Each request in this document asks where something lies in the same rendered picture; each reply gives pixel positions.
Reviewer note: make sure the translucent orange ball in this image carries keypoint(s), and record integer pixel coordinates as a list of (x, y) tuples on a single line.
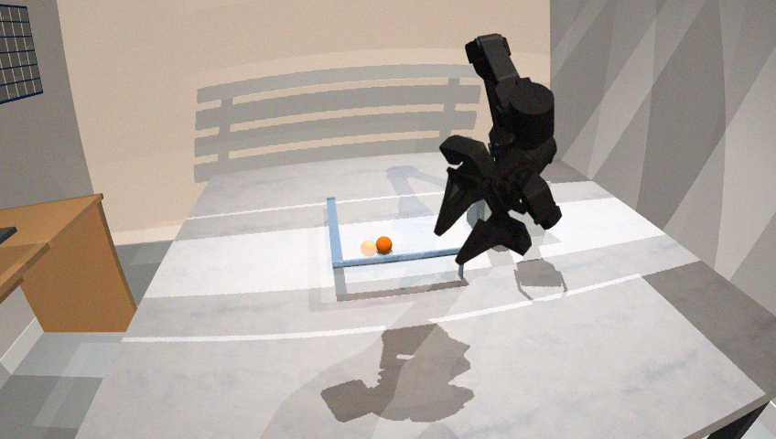
[(368, 248)]

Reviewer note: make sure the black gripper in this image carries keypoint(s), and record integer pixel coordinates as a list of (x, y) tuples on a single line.
[(478, 178)]

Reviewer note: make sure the brown ball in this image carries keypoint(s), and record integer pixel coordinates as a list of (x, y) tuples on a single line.
[(384, 244)]

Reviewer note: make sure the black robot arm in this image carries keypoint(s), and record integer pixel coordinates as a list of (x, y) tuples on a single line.
[(522, 112)]

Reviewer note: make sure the clear l-shaped low wall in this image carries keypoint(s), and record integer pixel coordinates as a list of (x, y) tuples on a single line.
[(336, 250)]

